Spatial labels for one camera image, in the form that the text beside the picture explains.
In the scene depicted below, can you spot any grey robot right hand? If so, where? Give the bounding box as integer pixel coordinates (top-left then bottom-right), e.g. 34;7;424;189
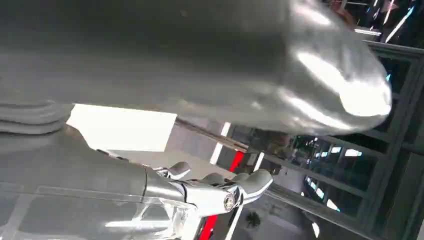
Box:
0;0;393;240

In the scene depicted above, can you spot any white flat panel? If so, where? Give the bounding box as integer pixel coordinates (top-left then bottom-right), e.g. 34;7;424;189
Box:
66;103;178;153

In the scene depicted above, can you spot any small green potted plant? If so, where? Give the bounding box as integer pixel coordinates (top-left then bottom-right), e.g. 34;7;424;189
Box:
245;211;262;230

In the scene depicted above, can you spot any white upright post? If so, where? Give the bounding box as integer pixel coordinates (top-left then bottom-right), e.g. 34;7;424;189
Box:
224;205;245;240
253;151;266;172
209;121;232;166

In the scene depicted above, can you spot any grey window frame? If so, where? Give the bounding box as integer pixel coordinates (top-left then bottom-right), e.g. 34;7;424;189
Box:
263;39;424;240

